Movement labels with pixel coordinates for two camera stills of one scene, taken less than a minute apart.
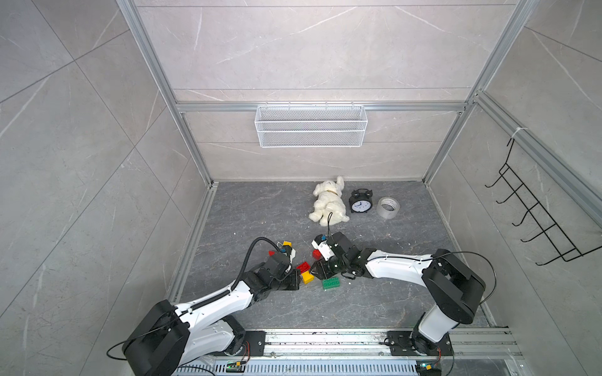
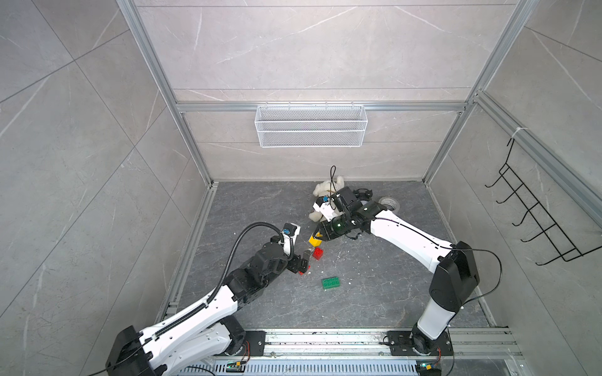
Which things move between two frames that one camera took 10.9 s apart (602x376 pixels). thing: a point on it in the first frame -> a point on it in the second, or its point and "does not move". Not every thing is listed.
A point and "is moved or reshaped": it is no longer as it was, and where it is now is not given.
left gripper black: x=295 y=279 -> x=293 y=265
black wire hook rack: x=566 y=250 does not move
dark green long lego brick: x=331 y=282 does not move
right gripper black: x=321 y=269 -> x=323 y=229
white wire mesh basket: x=311 y=126 does not move
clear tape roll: x=387 y=214 does not move
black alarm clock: x=360 y=200 does not move
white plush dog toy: x=328 y=200 does not move
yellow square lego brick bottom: x=307 y=277 is moved or reshaped
